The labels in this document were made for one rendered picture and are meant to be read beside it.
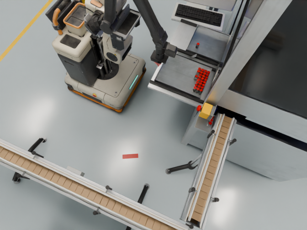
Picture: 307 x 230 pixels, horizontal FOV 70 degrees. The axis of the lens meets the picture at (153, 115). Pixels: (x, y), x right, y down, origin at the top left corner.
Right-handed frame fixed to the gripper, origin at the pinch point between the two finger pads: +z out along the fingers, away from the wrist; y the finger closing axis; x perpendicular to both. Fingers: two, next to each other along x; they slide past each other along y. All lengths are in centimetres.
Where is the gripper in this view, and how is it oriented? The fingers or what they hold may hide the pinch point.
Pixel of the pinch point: (158, 65)
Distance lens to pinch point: 148.9
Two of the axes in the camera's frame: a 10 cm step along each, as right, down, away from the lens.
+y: 9.2, 3.8, -1.2
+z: -0.3, 3.7, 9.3
